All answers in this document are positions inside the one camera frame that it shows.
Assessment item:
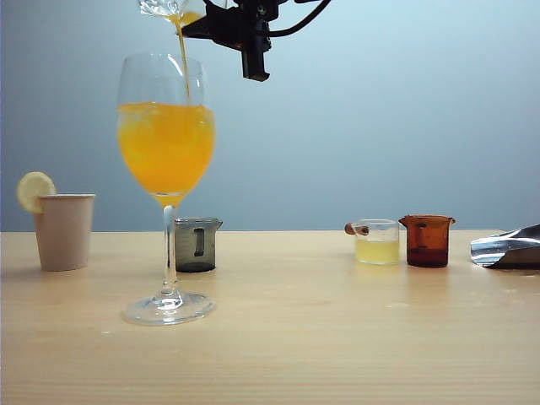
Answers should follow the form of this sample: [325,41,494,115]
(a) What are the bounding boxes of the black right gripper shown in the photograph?
[181,0,293,48]

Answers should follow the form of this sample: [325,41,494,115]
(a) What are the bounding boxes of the clear cup for orange juice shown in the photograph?
[136,0,204,27]

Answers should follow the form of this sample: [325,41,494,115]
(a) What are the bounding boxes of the clear cup with pale juice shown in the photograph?
[343,218,402,267]

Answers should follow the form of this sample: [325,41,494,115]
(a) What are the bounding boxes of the smoky grey measuring cup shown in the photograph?
[173,217,224,273]

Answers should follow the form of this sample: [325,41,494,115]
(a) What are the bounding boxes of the beige paper cup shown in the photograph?
[33,193,97,273]

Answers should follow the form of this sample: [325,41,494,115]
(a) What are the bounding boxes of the amber brown measuring cup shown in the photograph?
[397,213,458,268]

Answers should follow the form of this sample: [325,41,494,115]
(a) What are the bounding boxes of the tall clear wine glass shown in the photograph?
[116,52,217,327]

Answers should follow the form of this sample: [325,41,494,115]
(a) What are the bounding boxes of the yellow lemon slice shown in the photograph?
[15,170,57,214]

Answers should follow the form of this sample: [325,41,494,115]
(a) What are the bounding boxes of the shiny metal scoop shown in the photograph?
[469,224,540,270]

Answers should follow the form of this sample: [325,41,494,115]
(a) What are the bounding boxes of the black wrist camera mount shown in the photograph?
[241,19,272,83]

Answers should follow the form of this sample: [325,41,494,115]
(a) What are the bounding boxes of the thin black camera cable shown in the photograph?
[267,0,334,38]

